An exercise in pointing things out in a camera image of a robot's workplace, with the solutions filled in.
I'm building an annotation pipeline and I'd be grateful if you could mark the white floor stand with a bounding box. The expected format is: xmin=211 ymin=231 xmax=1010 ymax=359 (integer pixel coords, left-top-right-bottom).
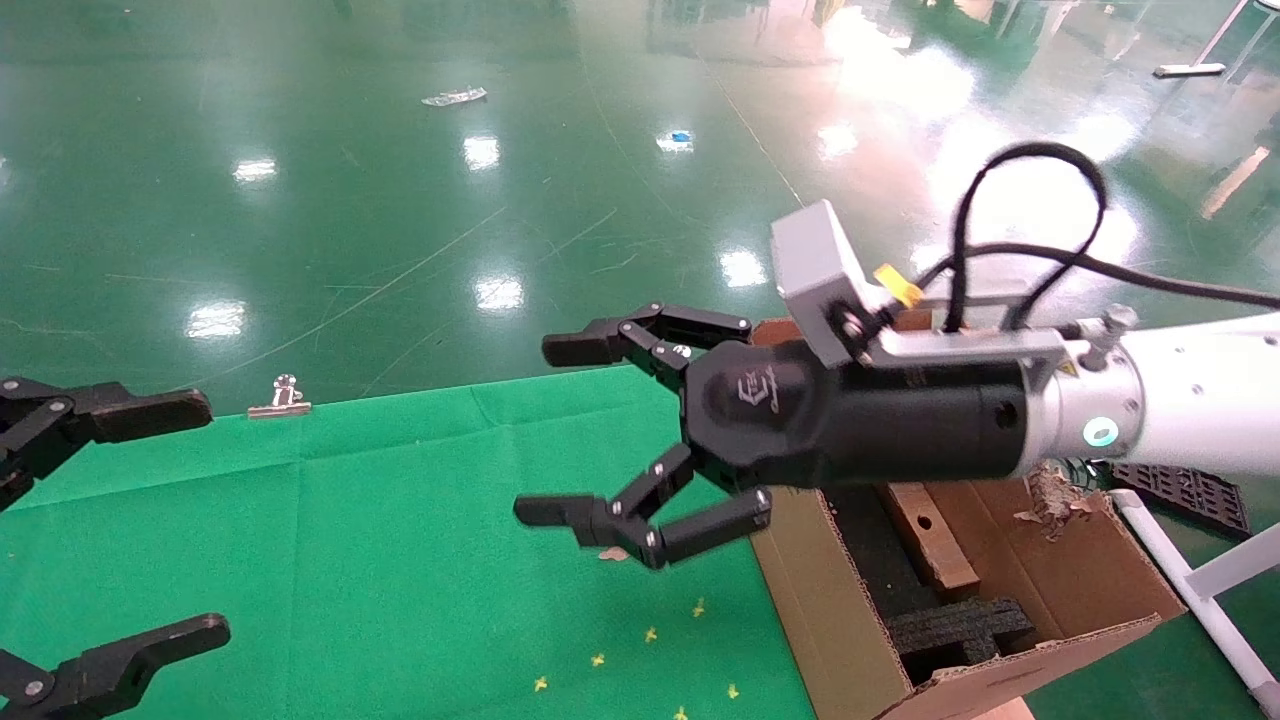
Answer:
xmin=1152 ymin=0 xmax=1253 ymax=79

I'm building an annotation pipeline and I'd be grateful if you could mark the yellow cable tag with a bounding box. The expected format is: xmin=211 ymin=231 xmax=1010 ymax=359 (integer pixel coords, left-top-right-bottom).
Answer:
xmin=873 ymin=264 xmax=923 ymax=308

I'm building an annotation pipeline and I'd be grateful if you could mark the silver binder clip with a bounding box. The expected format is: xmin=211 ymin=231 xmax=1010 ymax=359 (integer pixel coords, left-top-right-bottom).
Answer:
xmin=247 ymin=374 xmax=313 ymax=420

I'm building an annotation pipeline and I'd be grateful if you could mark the black foam block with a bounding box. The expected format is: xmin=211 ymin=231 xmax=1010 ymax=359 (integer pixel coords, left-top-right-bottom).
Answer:
xmin=885 ymin=598 xmax=1036 ymax=686

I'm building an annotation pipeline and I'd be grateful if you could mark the green table cloth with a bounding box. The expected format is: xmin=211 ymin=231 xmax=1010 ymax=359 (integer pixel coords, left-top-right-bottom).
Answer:
xmin=0 ymin=363 xmax=816 ymax=720

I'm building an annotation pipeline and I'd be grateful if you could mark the large open cardboard carton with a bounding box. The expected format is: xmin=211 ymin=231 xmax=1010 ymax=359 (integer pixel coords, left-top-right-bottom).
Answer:
xmin=748 ymin=318 xmax=1188 ymax=720

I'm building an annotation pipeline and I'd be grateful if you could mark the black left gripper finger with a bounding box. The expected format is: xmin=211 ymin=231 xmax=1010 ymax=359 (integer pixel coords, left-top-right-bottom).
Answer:
xmin=0 ymin=614 xmax=232 ymax=720
xmin=0 ymin=378 xmax=214 ymax=511

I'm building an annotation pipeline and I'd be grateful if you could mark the black plastic grid crate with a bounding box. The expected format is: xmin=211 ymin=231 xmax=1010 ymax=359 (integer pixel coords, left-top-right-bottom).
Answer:
xmin=1110 ymin=462 xmax=1251 ymax=541

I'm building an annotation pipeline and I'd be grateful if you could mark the grey metal camera bracket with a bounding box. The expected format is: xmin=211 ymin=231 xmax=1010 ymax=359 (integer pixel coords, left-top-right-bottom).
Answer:
xmin=850 ymin=293 xmax=1141 ymax=373

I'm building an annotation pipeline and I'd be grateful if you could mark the black braided looped cable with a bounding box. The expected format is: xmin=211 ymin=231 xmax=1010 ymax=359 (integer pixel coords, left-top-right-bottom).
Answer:
xmin=948 ymin=141 xmax=1109 ymax=333

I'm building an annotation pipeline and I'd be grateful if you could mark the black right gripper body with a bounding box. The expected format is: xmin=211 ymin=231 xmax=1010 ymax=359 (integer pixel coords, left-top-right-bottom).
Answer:
xmin=680 ymin=340 xmax=1037 ymax=494

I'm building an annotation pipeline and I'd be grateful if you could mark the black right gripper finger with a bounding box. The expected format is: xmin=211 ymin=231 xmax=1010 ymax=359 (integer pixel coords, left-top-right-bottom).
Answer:
xmin=514 ymin=443 xmax=773 ymax=571
xmin=542 ymin=303 xmax=753 ymax=393

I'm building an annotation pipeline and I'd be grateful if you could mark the white pipe frame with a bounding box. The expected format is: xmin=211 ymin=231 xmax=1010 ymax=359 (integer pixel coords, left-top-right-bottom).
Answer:
xmin=1115 ymin=488 xmax=1280 ymax=716

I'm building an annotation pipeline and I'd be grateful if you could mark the small brown cardboard box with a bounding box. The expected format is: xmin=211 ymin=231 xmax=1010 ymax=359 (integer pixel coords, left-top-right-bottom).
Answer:
xmin=875 ymin=480 xmax=983 ymax=593

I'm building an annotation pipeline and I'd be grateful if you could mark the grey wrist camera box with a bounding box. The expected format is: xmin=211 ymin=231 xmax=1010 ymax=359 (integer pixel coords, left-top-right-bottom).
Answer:
xmin=770 ymin=200 xmax=883 ymax=369

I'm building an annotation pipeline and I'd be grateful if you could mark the thin dark cable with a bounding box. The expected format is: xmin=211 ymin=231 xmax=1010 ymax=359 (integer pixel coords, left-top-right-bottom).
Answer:
xmin=915 ymin=243 xmax=1280 ymax=309

